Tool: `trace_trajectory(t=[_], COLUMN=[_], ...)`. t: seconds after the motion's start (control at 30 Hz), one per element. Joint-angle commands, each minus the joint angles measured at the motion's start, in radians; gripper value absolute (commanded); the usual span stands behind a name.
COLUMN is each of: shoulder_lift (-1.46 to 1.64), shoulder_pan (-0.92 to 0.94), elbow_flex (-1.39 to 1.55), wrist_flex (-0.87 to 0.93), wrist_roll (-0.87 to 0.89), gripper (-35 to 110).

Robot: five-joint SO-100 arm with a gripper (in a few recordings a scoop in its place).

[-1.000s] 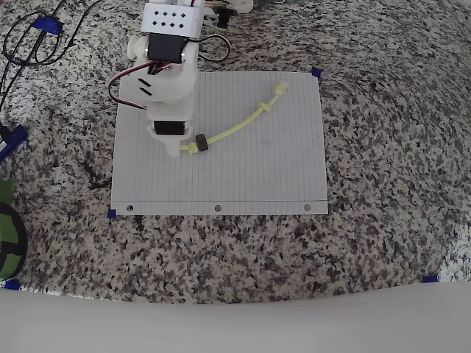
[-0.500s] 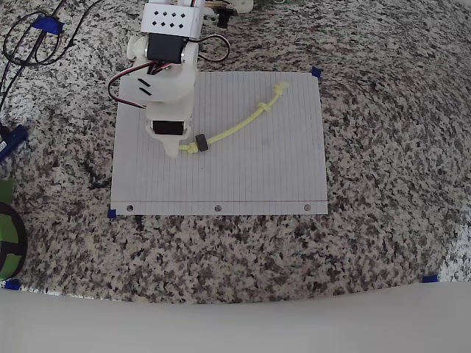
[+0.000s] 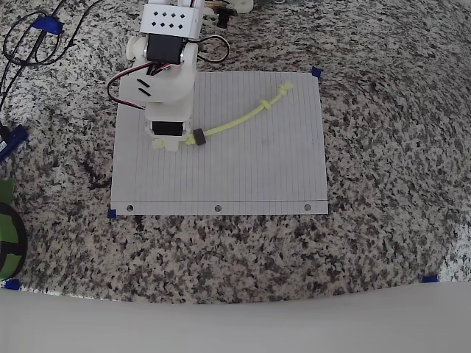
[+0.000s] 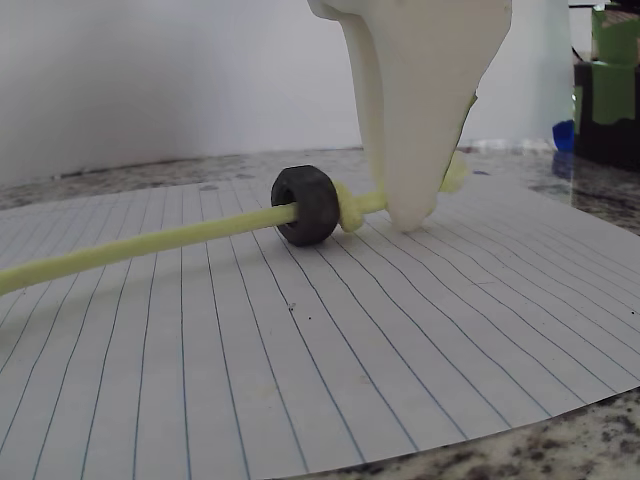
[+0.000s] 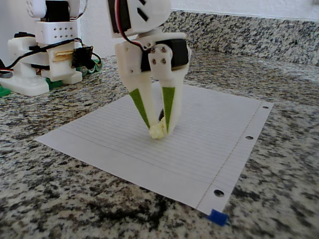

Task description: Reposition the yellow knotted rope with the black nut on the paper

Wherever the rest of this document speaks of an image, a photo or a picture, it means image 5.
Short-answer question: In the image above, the yellow-green knotted rope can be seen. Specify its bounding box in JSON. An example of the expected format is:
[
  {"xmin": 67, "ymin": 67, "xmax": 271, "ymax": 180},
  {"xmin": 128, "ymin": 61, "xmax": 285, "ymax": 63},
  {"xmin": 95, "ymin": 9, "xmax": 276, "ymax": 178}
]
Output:
[{"xmin": 149, "ymin": 118, "xmax": 167, "ymax": 139}]

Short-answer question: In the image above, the black controller circuit board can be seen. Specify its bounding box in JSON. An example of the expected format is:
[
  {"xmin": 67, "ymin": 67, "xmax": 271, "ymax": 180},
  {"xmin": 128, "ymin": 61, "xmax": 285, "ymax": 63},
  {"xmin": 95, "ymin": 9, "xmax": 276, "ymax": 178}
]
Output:
[{"xmin": 71, "ymin": 45, "xmax": 95, "ymax": 70}]

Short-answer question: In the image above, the lined paper sheet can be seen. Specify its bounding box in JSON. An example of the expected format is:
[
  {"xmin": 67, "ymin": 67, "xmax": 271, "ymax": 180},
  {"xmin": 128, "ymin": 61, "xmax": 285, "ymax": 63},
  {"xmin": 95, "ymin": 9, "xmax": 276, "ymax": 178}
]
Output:
[{"xmin": 34, "ymin": 81, "xmax": 274, "ymax": 215}]

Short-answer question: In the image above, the blue tape piece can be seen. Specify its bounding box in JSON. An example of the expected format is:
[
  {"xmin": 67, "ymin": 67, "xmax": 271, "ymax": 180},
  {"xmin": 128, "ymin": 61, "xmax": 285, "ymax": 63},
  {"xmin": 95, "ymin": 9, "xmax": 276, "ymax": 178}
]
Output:
[{"xmin": 206, "ymin": 209, "xmax": 231, "ymax": 227}]

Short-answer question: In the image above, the servo wire bundle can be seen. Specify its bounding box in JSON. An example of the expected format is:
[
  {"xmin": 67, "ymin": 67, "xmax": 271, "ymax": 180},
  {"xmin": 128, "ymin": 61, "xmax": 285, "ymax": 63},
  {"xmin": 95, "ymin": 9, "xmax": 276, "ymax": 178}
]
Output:
[{"xmin": 113, "ymin": 0, "xmax": 153, "ymax": 52}]

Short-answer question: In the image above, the black cable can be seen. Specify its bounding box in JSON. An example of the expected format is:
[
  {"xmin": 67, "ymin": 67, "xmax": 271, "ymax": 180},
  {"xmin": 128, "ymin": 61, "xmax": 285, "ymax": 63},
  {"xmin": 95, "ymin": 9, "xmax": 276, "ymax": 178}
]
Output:
[{"xmin": 3, "ymin": 37, "xmax": 84, "ymax": 75}]

